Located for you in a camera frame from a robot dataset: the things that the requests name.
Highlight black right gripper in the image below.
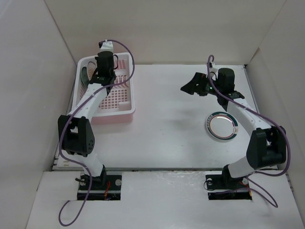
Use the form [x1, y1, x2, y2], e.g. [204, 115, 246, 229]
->
[180, 72, 222, 96]

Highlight orange sunburst plate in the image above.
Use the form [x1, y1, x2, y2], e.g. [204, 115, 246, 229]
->
[86, 61, 96, 81]

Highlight blue floral plate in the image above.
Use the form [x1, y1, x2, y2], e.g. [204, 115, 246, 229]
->
[80, 67, 90, 89]

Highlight green red rimmed plate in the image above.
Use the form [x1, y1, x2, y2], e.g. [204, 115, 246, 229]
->
[205, 112, 239, 141]

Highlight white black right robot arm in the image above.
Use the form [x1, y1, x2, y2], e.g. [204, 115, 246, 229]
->
[181, 68, 291, 191]

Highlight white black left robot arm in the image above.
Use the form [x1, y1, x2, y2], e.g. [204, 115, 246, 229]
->
[58, 51, 116, 189]

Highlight white pink dish rack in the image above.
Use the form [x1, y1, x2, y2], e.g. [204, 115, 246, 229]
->
[72, 52, 135, 125]

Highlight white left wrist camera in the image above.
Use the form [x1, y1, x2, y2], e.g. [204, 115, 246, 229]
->
[98, 41, 114, 53]

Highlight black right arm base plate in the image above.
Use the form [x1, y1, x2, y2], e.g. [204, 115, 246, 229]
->
[204, 173, 252, 200]

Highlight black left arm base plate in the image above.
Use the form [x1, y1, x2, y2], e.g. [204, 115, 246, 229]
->
[75, 175, 122, 201]

